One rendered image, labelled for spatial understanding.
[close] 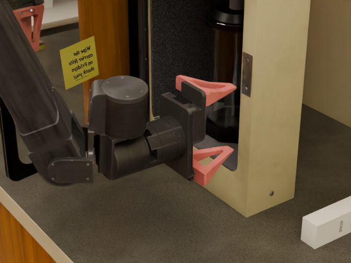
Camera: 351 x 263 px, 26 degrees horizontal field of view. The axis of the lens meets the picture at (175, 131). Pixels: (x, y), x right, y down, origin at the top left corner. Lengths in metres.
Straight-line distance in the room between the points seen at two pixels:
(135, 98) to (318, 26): 0.85
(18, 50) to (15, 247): 0.75
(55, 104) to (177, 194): 0.51
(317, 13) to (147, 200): 0.59
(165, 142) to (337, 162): 0.60
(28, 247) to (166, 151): 0.58
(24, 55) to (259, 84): 0.45
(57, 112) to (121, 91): 0.08
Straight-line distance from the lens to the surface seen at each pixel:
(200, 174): 1.03
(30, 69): 0.88
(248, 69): 1.19
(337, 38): 1.65
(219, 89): 1.00
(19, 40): 0.86
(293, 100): 1.27
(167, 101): 0.99
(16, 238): 1.54
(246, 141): 1.24
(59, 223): 1.31
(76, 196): 1.37
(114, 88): 0.91
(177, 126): 0.98
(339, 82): 1.67
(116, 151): 0.93
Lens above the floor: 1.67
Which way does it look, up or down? 27 degrees down
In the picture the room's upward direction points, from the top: straight up
